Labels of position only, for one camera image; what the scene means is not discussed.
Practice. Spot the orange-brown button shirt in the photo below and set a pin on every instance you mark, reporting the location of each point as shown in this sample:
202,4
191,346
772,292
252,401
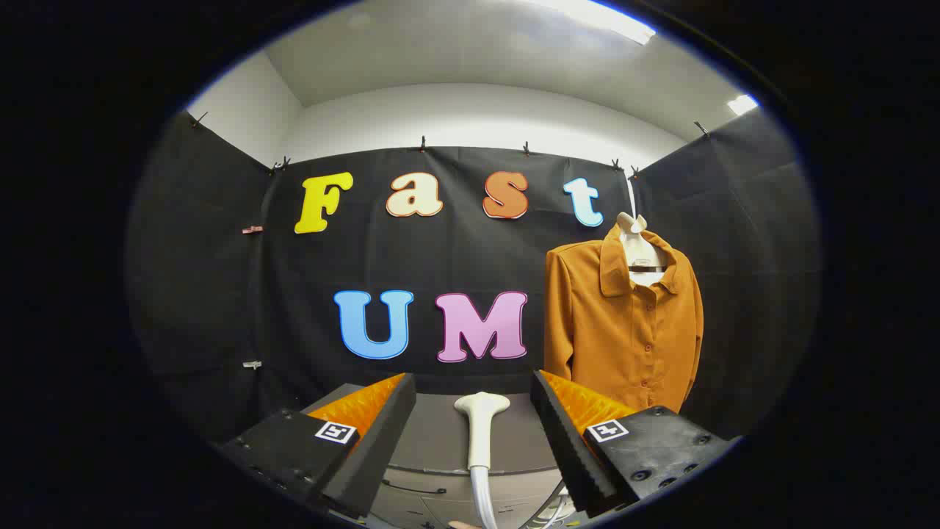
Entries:
613,338

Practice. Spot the small ceiling light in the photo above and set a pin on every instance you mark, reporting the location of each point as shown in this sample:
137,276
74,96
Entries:
742,104

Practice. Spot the black backdrop cloth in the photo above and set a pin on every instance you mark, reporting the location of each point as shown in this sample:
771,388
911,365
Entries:
455,250

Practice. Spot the long ceiling light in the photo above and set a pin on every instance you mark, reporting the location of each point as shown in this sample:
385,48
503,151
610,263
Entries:
609,18

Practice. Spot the row of black backdrop clips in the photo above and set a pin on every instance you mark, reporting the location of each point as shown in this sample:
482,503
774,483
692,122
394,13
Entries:
423,143

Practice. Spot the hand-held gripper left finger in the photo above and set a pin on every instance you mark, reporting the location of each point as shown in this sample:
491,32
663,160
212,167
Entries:
378,448

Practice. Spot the white mannequin torso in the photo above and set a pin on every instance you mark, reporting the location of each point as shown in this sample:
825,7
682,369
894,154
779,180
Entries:
640,250

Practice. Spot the white garment steamer head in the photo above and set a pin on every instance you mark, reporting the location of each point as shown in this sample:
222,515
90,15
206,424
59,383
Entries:
479,430

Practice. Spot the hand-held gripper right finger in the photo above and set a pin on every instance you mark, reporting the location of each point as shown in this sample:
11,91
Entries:
565,441

